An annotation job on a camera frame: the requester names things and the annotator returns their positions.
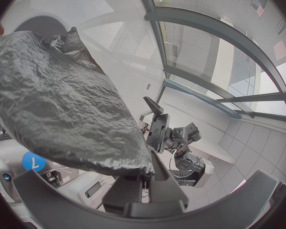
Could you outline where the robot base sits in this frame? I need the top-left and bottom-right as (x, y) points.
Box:
(0, 134), (117, 209)

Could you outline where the black plastic bag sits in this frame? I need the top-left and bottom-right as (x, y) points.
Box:
(0, 27), (155, 177)

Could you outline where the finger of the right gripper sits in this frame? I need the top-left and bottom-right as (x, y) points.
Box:
(143, 96), (164, 115)

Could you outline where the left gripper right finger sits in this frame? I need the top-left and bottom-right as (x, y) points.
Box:
(148, 149), (189, 211)

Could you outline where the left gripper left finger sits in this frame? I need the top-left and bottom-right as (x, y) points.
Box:
(102, 175), (143, 215)

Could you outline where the white trash bin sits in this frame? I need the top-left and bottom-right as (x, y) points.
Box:
(12, 11), (70, 39)

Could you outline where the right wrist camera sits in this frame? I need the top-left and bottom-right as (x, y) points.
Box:
(172, 123), (202, 143)

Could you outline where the window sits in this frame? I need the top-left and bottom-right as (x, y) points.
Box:
(136, 0), (286, 128)

